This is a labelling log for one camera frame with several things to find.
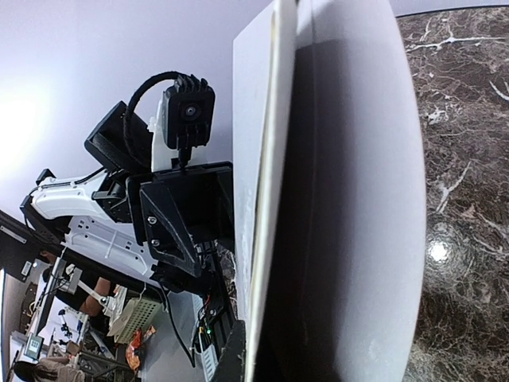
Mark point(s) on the grey envelope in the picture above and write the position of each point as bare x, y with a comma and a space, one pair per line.
349, 250

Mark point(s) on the person in black shirt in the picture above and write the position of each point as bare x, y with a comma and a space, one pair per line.
81, 301

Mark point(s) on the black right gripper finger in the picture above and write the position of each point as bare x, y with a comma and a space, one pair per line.
231, 366

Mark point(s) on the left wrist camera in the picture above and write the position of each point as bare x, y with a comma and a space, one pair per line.
183, 120

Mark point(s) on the white slotted cable duct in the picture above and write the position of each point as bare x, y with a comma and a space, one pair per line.
209, 362

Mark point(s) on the black front rail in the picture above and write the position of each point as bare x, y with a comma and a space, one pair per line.
90, 243

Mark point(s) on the white sheet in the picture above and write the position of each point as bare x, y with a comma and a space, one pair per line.
283, 32

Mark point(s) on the white perforated basket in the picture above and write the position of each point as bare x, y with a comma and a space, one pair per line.
137, 313

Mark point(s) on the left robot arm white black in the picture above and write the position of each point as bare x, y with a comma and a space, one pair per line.
103, 193

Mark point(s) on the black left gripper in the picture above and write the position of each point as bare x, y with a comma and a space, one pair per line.
179, 213

